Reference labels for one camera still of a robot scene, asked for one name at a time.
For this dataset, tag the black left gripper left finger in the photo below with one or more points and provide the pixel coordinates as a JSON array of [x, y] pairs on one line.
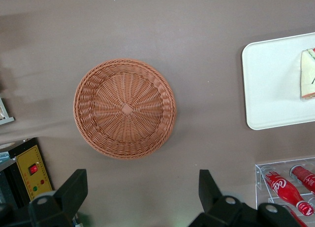
[[59, 207]]

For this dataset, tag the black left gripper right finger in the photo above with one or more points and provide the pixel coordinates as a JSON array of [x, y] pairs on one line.
[[219, 209]]

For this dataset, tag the triangular sandwich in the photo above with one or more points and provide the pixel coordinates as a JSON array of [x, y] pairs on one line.
[[307, 74]]

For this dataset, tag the grey metal tray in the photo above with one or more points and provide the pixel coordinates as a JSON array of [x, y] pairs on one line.
[[6, 118]]

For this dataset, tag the brown wicker basket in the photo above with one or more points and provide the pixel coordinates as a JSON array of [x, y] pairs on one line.
[[125, 108]]

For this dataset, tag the beige plastic tray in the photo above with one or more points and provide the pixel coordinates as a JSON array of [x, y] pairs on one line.
[[270, 89]]

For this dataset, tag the clear acrylic bottle rack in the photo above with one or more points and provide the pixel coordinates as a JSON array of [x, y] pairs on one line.
[[261, 187]]

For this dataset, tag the black machine yellow panel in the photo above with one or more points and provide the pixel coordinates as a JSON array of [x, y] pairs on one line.
[[34, 160]]

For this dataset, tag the red cola bottle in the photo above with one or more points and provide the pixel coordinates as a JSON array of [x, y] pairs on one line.
[[304, 175], [283, 187], [295, 218]]

